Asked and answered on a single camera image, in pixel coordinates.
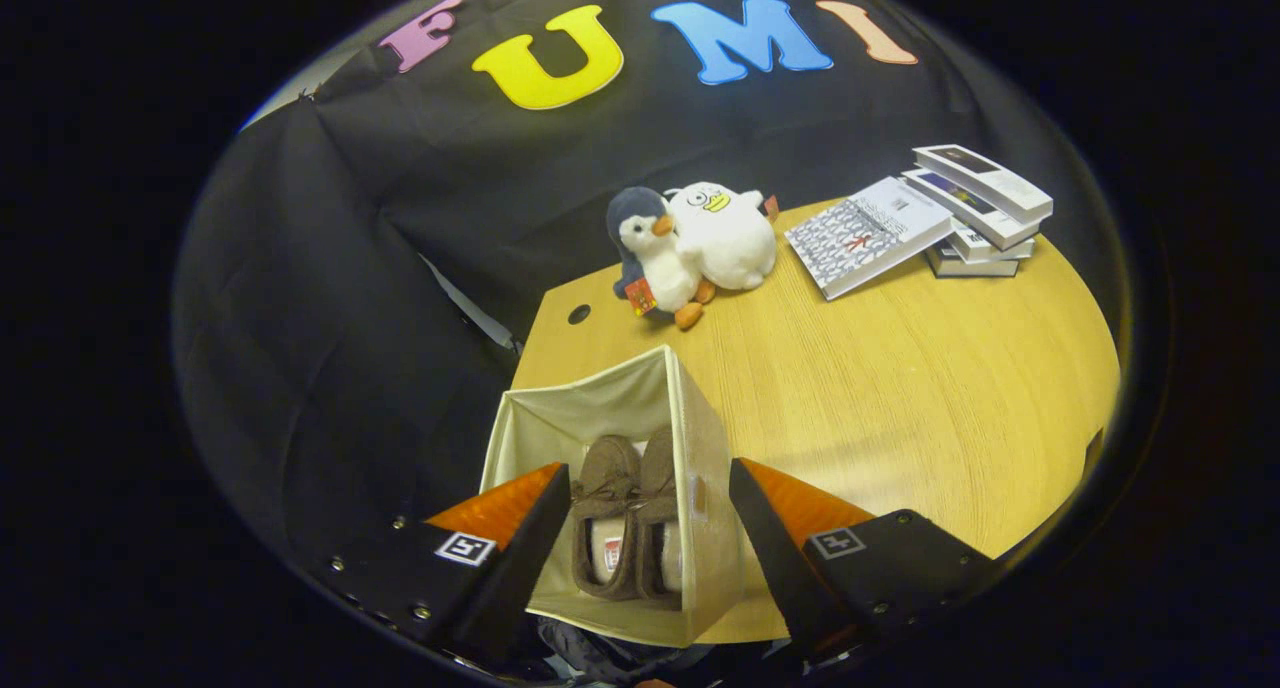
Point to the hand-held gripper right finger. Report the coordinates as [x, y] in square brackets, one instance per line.
[780, 568]

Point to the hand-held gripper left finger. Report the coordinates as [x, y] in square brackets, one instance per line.
[525, 568]

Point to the brown shoe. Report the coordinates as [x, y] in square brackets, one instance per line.
[608, 468]
[660, 468]

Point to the beige fabric storage box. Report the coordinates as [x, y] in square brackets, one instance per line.
[600, 408]

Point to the dark bag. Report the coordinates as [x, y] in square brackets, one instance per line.
[620, 658]

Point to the white round plush toy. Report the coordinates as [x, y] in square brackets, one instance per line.
[730, 243]

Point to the black backdrop cloth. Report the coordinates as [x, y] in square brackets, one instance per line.
[330, 298]

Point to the grey penguin plush toy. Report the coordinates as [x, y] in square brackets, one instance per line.
[650, 258]

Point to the grey patterned book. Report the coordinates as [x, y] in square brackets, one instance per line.
[865, 238]

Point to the thin white book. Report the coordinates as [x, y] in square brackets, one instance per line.
[990, 250]

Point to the white book with blue picture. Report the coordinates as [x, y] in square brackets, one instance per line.
[975, 216]

